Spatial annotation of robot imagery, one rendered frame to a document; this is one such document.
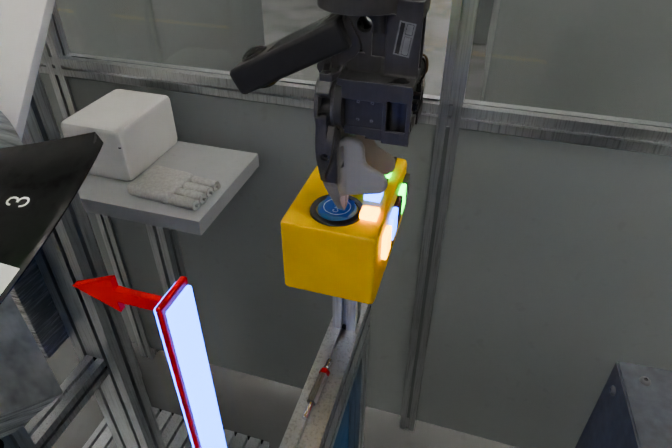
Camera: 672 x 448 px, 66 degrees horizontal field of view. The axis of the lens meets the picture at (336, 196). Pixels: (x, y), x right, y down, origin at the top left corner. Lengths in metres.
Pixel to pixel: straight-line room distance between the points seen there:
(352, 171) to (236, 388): 1.31
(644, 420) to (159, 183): 0.78
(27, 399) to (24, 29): 0.40
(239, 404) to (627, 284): 1.10
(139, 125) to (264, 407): 0.97
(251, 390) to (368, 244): 1.25
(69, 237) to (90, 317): 0.18
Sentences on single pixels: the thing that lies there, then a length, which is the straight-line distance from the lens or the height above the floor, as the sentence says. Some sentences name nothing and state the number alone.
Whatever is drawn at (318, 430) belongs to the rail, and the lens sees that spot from 0.61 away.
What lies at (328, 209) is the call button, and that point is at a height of 1.08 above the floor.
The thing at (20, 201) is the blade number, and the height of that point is 1.20.
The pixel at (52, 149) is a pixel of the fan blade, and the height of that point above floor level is 1.21.
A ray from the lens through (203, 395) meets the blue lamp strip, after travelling 0.34.
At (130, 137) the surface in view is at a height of 0.94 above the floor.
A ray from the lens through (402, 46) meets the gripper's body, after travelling 0.41.
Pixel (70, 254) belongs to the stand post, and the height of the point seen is 0.84.
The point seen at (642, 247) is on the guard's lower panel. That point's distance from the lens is 1.11.
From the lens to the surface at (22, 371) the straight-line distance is 0.60.
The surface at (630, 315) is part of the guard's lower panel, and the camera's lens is 1.22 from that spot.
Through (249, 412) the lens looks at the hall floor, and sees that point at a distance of 1.66.
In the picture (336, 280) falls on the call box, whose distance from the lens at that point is 0.54.
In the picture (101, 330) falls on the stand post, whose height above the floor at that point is 0.67.
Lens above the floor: 1.38
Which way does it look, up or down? 34 degrees down
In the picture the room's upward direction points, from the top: straight up
